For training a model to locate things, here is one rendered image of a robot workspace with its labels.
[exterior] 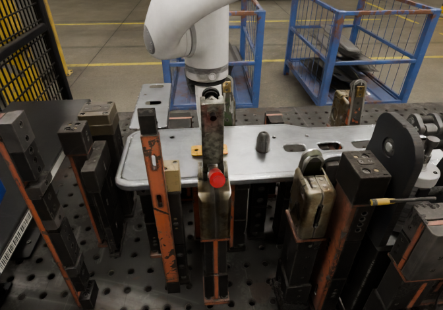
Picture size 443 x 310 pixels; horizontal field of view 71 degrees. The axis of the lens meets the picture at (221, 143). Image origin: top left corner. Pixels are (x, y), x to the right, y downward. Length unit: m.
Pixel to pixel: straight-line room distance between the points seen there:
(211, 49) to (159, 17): 0.12
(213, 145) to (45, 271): 0.62
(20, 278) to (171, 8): 0.77
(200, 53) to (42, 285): 0.69
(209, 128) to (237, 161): 0.22
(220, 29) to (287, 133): 0.35
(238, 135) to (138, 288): 0.45
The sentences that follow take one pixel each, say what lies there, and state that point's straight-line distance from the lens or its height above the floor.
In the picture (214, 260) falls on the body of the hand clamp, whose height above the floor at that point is 0.86.
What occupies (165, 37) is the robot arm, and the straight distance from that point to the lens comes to 0.50.
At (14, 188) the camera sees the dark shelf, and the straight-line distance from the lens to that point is 0.69.
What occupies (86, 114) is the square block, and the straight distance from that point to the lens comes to 0.82.
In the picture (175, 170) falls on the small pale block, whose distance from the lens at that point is 0.57.
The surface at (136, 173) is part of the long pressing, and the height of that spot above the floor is 1.00.
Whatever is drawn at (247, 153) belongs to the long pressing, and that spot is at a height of 1.00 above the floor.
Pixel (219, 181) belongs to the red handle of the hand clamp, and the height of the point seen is 1.14.
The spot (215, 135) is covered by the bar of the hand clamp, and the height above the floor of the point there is 1.15.
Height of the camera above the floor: 1.42
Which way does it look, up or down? 34 degrees down
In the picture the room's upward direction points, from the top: straight up
